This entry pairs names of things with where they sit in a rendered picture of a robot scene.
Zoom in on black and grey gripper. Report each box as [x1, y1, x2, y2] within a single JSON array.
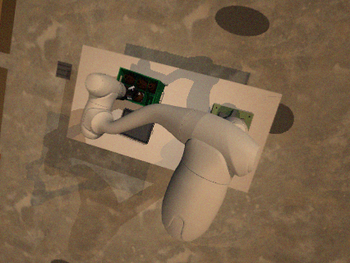
[[120, 85, 140, 100]]

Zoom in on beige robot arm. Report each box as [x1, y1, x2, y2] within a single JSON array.
[[81, 72, 260, 242]]

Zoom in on dark green crate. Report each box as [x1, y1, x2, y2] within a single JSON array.
[[117, 67, 164, 106]]

